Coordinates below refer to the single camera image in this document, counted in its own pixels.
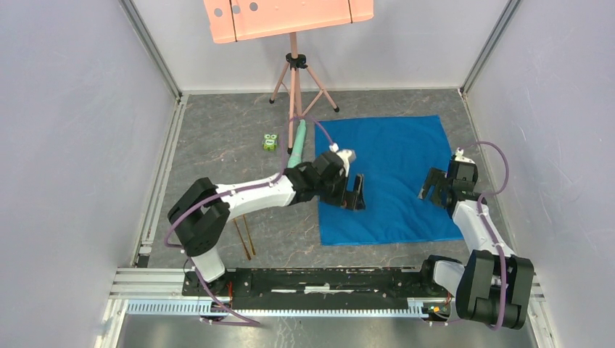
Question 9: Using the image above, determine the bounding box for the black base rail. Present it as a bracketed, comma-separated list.
[182, 267, 453, 311]

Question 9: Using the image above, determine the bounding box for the mint green flashlight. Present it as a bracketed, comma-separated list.
[287, 120, 307, 168]

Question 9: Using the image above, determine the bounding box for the pink music stand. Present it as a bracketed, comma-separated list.
[203, 0, 374, 151]

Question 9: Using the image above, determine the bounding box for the green owl toy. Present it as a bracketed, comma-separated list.
[262, 133, 278, 152]

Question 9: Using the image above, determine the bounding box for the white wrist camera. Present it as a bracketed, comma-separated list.
[329, 143, 356, 177]
[454, 148, 470, 162]

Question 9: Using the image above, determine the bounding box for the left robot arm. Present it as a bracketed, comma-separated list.
[168, 149, 366, 296]

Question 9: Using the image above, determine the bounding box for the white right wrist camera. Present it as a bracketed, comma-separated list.
[454, 148, 470, 162]

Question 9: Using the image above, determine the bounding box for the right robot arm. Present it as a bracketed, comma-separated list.
[418, 157, 534, 330]

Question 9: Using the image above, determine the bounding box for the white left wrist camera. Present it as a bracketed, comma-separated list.
[329, 143, 356, 177]

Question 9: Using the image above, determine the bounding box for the gold fork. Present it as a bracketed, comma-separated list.
[233, 219, 252, 261]

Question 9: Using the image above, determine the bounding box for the blue cloth napkin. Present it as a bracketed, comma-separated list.
[315, 115, 463, 246]

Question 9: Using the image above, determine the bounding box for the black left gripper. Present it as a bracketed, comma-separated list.
[316, 170, 365, 211]

